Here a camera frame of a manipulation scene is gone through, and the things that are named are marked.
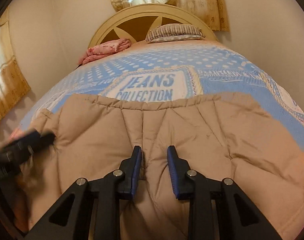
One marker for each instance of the cream wooden headboard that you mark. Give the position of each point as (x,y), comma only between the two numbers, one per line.
(135,22)

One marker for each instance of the yellow side window curtain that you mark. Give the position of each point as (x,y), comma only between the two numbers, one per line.
(13,85)

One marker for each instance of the pink folded blanket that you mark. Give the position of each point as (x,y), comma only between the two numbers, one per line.
(103,50)

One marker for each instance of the striped grey pillow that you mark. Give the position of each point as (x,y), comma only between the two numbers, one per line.
(174,32)

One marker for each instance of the beige quilted puffer jacket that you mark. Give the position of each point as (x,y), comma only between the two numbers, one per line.
(220,135)

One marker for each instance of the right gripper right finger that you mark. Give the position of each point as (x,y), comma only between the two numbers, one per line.
(216,208)

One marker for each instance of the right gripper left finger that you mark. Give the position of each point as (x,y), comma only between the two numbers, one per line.
(70,216)

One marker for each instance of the blue pink bedspread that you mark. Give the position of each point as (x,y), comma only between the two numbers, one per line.
(170,71)

